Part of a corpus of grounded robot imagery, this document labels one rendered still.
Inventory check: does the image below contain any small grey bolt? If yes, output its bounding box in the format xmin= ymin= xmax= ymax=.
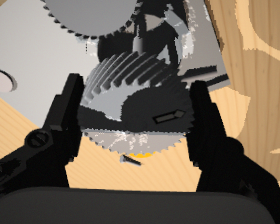
xmin=119 ymin=155 xmax=141 ymax=167

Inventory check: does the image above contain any white toothed gear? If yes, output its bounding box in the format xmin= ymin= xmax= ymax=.
xmin=77 ymin=51 xmax=195 ymax=156

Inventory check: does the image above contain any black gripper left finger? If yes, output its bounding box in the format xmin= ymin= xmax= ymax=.
xmin=0 ymin=73 xmax=84 ymax=198

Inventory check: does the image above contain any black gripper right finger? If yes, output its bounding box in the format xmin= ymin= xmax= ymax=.
xmin=185 ymin=80 xmax=280 ymax=224

